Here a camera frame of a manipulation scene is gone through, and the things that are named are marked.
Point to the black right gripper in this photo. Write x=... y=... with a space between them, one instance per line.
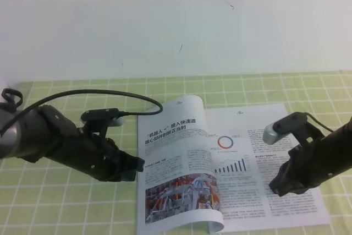
x=308 y=166

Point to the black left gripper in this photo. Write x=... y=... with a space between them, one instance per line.
x=89 y=154

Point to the white magazine book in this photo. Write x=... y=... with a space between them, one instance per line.
x=212 y=166

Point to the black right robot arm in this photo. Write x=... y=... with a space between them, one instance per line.
x=340 y=142

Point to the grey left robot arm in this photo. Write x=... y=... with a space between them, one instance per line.
x=45 y=133

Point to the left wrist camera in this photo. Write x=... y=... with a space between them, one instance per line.
x=98 y=121

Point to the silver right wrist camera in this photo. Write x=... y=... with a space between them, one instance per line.
x=295 y=124

